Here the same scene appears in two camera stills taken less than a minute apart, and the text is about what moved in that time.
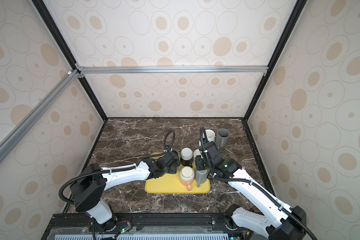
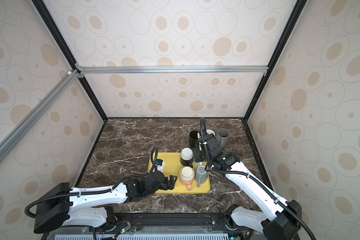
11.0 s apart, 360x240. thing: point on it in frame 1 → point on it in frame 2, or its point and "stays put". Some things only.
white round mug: (210, 135) stays put
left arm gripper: (174, 167) → (172, 186)
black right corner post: (296, 13) stays put
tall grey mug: (222, 137) stays put
